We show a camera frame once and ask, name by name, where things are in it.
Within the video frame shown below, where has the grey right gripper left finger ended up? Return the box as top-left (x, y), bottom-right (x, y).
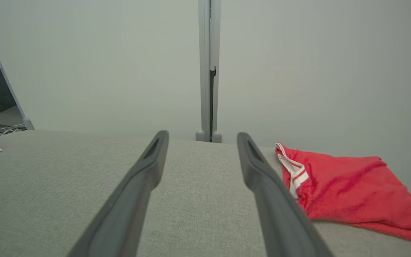
top-left (68, 130), bottom-right (169, 257)

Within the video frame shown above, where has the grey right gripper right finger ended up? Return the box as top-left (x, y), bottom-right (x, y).
top-left (237, 132), bottom-right (334, 257)

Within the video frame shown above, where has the red number 23 jersey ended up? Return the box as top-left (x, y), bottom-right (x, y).
top-left (275, 143), bottom-right (411, 247)

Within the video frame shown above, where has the grey partition end post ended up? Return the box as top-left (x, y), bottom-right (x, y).
top-left (0, 9), bottom-right (35, 131)

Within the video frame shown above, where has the grey partition joint post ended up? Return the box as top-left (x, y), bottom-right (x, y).
top-left (195, 0), bottom-right (223, 143)

